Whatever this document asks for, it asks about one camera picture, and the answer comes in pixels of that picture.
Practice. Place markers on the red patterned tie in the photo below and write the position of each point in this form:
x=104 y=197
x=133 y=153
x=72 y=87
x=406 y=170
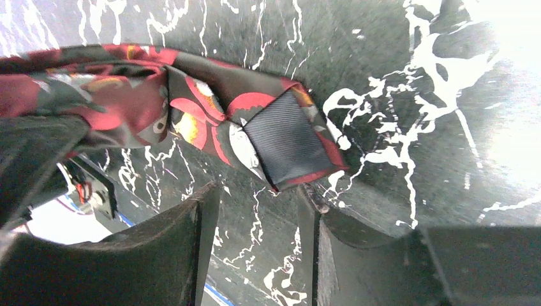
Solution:
x=135 y=95

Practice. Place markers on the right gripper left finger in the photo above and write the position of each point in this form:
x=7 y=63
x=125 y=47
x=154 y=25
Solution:
x=161 y=261

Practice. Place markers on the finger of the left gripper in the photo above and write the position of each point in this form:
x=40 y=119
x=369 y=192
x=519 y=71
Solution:
x=30 y=149

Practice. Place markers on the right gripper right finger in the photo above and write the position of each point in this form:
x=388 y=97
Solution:
x=347 y=262

